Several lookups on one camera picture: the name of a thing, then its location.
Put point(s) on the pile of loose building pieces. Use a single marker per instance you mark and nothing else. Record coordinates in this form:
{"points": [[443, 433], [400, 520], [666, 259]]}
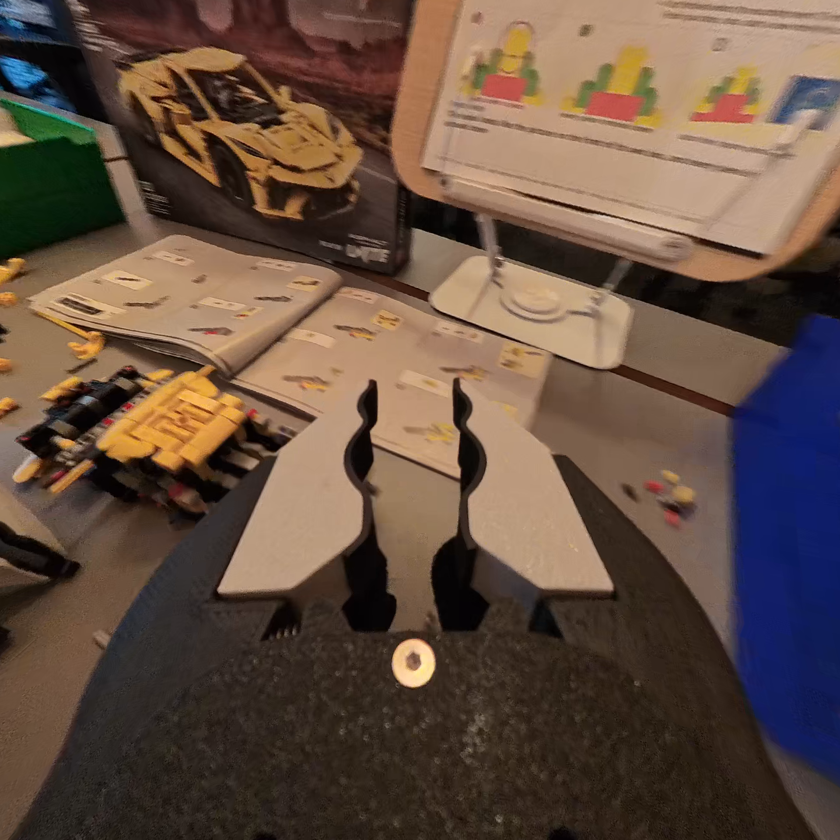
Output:
{"points": [[10, 269]]}

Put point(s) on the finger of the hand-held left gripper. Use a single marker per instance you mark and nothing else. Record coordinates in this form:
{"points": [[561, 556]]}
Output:
{"points": [[26, 531]]}

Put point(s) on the toy car box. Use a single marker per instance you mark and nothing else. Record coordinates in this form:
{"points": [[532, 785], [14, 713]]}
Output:
{"points": [[262, 131]]}

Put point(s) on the partly built yellow toy car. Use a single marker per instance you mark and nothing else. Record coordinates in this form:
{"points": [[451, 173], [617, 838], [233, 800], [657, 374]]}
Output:
{"points": [[164, 420]]}

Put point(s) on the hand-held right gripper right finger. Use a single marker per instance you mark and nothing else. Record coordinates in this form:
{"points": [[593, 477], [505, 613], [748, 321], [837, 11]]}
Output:
{"points": [[531, 525]]}

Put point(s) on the printed instruction sheet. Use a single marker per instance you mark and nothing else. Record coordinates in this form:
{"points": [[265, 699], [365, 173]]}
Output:
{"points": [[623, 151]]}

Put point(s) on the small heap of coloured pins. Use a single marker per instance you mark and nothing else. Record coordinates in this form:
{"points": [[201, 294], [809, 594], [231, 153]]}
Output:
{"points": [[676, 495]]}

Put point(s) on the grey desk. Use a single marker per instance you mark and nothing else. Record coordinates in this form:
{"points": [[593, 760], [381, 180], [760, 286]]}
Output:
{"points": [[656, 426]]}

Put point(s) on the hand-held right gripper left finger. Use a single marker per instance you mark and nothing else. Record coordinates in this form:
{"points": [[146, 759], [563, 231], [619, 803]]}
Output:
{"points": [[295, 518]]}

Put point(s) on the open instruction booklet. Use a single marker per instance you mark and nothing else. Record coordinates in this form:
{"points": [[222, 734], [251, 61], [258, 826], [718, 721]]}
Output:
{"points": [[197, 302]]}

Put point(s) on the document holder stand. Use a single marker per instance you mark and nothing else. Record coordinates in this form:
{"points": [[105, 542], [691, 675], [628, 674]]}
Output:
{"points": [[538, 308]]}

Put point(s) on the green storage bin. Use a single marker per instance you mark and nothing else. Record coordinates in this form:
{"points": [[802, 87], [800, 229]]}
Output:
{"points": [[46, 190]]}

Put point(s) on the yellow piece with long rod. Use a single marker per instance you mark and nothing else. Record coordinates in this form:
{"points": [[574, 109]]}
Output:
{"points": [[85, 344]]}

